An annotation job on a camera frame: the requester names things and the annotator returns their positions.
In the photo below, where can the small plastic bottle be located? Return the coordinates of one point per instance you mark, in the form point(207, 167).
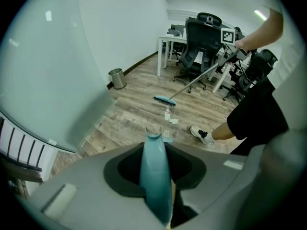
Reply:
point(167, 114)

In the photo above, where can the black shorts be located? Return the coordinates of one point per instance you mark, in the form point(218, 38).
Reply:
point(259, 111)

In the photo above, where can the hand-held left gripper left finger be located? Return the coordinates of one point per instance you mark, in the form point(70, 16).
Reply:
point(84, 190)

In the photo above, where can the white sneaker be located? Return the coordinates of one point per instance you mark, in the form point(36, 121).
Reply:
point(200, 134)

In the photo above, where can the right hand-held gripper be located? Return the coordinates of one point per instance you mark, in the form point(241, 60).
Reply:
point(227, 36)

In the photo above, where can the black slatted chair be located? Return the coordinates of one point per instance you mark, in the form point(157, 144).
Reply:
point(21, 166)

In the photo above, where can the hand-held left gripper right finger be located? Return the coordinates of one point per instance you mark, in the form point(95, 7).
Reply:
point(227, 190)

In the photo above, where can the black mesh office chair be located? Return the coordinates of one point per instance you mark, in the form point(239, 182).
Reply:
point(173, 49)
point(260, 66)
point(200, 39)
point(238, 33)

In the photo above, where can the person's right lower leg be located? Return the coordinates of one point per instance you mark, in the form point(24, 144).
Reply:
point(223, 130)

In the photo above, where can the white office desk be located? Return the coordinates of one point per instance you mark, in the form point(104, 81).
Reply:
point(169, 38)
point(221, 77)

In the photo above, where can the frosted glass door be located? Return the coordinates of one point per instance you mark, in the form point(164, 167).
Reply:
point(48, 68)

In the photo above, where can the white printed t-shirt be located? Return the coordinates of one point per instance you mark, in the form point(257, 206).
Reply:
point(291, 56)

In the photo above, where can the person's right forearm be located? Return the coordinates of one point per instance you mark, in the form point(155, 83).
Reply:
point(261, 33)

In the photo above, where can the silver metal bin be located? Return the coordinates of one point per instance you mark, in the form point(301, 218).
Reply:
point(117, 79)

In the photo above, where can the white paper sheet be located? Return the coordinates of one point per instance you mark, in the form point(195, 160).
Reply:
point(198, 56)

